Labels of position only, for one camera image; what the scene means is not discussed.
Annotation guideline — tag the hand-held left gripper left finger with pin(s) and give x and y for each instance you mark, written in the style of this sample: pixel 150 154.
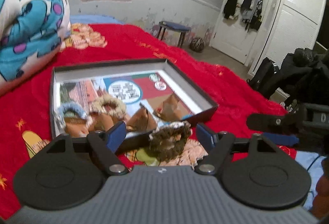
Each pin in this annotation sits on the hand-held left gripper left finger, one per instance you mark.
pixel 115 135

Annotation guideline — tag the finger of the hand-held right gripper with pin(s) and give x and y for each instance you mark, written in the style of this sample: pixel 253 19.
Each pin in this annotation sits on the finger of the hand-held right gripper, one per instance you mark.
pixel 285 139
pixel 264 122

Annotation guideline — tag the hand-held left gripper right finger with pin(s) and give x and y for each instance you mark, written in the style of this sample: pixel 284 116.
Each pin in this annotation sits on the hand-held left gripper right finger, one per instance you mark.
pixel 205 135

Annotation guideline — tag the black shallow cardboard box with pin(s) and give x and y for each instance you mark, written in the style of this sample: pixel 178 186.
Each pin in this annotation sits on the black shallow cardboard box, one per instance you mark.
pixel 203 114

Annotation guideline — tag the beige crochet scrunchie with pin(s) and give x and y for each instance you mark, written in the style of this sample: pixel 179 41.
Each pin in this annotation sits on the beige crochet scrunchie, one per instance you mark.
pixel 110 101

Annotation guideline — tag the brown crochet scrunchie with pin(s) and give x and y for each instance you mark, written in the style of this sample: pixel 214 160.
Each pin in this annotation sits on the brown crochet scrunchie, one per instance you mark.
pixel 167 144

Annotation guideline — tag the blue and white scrunchie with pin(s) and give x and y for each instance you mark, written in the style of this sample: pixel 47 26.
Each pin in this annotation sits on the blue and white scrunchie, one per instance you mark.
pixel 74 108

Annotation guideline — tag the black clothes pile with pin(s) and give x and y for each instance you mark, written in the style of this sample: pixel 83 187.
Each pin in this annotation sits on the black clothes pile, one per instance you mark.
pixel 305 77

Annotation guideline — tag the black backpack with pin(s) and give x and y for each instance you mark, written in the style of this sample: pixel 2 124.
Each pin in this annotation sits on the black backpack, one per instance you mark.
pixel 264 72

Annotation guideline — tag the picture cover book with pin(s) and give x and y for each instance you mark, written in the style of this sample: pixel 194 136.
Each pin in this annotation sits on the picture cover book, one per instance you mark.
pixel 144 80

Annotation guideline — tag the red blanket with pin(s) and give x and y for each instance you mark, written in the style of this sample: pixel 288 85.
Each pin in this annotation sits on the red blanket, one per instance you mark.
pixel 205 64

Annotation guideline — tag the striped ball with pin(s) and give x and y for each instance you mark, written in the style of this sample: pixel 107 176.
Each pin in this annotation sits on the striped ball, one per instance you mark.
pixel 197 45

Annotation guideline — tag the white door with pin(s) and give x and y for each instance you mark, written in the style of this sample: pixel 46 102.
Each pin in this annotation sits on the white door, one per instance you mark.
pixel 231 33

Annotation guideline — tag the round blue-topped stool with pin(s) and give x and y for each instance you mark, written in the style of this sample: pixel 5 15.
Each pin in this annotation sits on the round blue-topped stool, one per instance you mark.
pixel 174 25

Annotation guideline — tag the light blue bedsheet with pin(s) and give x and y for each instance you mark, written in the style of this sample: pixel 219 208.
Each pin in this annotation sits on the light blue bedsheet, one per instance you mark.
pixel 92 19

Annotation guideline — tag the white wardrobe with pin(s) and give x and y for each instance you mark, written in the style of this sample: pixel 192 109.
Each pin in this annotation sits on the white wardrobe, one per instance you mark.
pixel 295 7

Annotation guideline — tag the cartoon monster print quilt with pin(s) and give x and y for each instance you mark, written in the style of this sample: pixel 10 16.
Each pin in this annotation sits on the cartoon monster print quilt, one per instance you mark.
pixel 30 20

